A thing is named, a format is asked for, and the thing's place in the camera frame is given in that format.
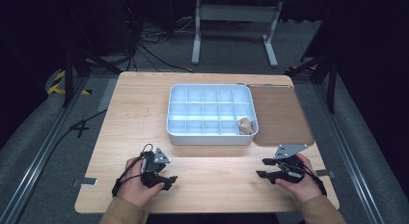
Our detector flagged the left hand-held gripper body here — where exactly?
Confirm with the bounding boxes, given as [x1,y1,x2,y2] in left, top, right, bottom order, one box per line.
[139,147,172,189]

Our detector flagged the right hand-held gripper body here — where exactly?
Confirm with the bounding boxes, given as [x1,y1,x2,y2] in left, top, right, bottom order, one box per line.
[272,143,311,185]

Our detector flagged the beige ankle sock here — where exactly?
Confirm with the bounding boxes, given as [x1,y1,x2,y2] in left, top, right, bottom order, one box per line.
[236,117,254,136]

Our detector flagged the white divided storage box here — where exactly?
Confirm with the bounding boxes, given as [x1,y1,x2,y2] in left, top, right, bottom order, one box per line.
[166,83,259,147]

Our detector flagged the person's left hand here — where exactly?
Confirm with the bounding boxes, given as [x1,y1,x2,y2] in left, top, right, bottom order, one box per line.
[117,156,167,209]

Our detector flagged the person's right hand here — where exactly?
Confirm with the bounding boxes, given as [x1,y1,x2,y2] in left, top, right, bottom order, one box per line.
[274,153,326,205]

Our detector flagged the grey tape strip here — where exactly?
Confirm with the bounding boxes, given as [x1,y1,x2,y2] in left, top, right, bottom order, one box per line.
[72,177,98,187]
[314,168,336,179]

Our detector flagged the black tape cross mark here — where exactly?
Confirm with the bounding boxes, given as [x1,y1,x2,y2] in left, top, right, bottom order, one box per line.
[68,119,92,139]

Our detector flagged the black tripod stand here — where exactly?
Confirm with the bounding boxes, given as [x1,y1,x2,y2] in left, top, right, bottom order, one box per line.
[62,45,123,109]
[285,49,340,115]

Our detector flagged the yellow black hazard tape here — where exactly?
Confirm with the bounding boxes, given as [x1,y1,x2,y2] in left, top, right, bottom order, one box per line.
[46,70,94,97]

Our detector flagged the white metal stand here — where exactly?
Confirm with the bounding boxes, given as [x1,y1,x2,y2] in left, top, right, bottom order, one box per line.
[190,0,285,69]

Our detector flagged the right hand-held gripper black cable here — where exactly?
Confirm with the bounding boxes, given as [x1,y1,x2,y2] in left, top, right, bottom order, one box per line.
[279,161,328,198]

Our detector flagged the aluminium floor rail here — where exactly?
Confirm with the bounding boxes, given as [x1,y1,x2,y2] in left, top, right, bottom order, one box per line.
[313,83,386,224]
[0,76,91,224]

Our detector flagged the long black floor cable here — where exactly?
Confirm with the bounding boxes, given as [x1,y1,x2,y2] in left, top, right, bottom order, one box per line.
[47,108,109,155]

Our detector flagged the bundle of black floor cables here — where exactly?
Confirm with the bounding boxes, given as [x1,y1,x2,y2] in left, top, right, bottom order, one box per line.
[124,19,195,74]

